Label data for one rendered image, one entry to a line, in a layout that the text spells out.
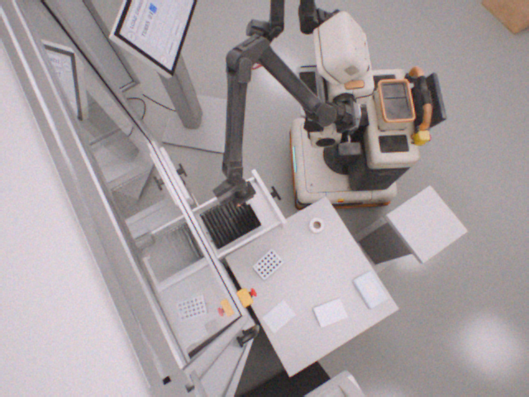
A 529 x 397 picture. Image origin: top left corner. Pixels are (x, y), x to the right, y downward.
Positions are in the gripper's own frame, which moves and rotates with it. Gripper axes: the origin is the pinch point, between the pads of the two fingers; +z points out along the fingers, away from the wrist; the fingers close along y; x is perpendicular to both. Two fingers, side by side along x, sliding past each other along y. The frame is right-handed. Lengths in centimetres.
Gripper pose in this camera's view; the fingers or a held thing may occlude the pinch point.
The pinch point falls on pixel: (244, 198)
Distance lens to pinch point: 143.9
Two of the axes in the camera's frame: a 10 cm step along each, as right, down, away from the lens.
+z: 0.5, 2.7, 9.6
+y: 8.7, -4.9, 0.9
